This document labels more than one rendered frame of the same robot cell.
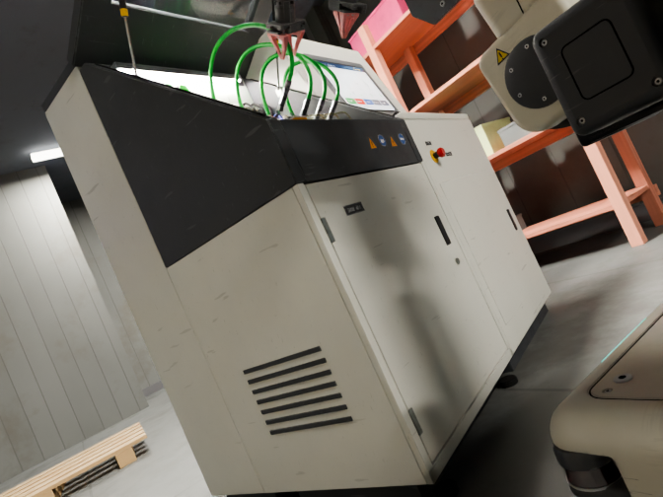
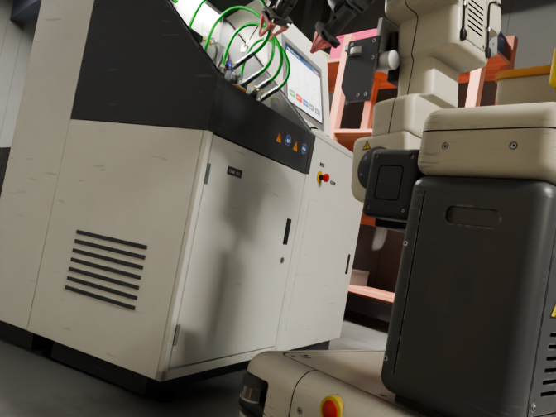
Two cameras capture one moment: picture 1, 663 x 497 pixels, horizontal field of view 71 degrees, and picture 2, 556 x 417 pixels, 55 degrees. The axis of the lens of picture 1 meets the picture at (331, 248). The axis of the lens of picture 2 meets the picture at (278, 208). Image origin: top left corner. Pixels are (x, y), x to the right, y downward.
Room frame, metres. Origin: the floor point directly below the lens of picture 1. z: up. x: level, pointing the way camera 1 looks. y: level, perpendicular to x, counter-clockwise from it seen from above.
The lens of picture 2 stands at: (-0.50, 0.00, 0.54)
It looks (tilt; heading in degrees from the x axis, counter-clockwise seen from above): 3 degrees up; 351
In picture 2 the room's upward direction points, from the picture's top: 10 degrees clockwise
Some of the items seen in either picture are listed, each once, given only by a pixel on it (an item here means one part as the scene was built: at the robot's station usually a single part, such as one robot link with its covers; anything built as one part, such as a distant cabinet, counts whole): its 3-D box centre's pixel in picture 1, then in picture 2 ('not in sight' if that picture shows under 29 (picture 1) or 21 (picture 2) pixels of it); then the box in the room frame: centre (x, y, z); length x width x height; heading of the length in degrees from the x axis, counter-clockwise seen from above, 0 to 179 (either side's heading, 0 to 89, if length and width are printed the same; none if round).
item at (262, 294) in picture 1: (355, 323); (179, 255); (1.47, 0.03, 0.39); 0.70 x 0.58 x 0.79; 143
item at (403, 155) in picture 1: (356, 148); (266, 132); (1.31, -0.18, 0.87); 0.62 x 0.04 x 0.16; 143
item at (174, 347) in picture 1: (289, 246); (168, 166); (2.01, 0.16, 0.75); 1.40 x 0.28 x 1.50; 143
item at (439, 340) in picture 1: (423, 282); (246, 255); (1.30, -0.20, 0.44); 0.65 x 0.02 x 0.68; 143
